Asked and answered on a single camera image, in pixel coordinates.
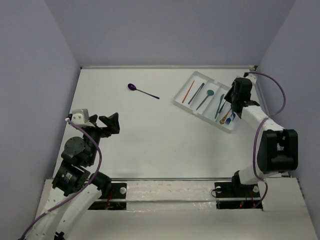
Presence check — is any teal plastic knife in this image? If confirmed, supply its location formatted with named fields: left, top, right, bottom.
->
left=214, top=94, right=225, bottom=119

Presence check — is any blue metal fork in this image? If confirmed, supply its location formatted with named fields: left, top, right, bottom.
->
left=225, top=112, right=236, bottom=125

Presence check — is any teal plastic spoon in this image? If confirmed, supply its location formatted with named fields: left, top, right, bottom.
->
left=196, top=89, right=215, bottom=110

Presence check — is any gold metal fork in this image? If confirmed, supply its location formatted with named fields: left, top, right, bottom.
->
left=219, top=108, right=232, bottom=125

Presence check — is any purple metal spoon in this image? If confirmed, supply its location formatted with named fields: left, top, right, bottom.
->
left=127, top=83, right=160, bottom=100

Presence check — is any orange chopstick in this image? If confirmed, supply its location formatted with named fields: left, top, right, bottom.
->
left=181, top=80, right=195, bottom=104

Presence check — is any iridescent metal fork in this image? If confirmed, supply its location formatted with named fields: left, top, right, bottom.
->
left=218, top=100, right=227, bottom=114

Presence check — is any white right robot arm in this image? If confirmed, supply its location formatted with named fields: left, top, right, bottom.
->
left=224, top=76, right=298, bottom=196

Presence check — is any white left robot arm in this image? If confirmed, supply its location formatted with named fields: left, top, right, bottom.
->
left=20, top=108, right=120, bottom=240

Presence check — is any white divided utensil tray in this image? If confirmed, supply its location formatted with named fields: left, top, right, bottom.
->
left=173, top=71, right=239, bottom=134

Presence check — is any white foam front board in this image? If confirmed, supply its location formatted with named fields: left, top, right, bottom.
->
left=29, top=177, right=316, bottom=240

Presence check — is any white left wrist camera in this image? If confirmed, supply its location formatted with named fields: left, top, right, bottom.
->
left=65, top=108, right=95, bottom=128

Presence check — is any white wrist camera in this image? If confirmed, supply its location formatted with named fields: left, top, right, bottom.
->
left=65, top=108, right=95, bottom=128
left=243, top=72, right=257, bottom=86

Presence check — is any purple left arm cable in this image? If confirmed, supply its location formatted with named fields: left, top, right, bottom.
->
left=18, top=119, right=103, bottom=240

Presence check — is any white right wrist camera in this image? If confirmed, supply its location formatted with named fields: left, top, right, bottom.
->
left=243, top=72, right=257, bottom=86

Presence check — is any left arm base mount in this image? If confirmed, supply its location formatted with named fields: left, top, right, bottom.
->
left=89, top=181, right=127, bottom=211

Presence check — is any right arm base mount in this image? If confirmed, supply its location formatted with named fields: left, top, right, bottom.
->
left=210, top=181, right=263, bottom=210

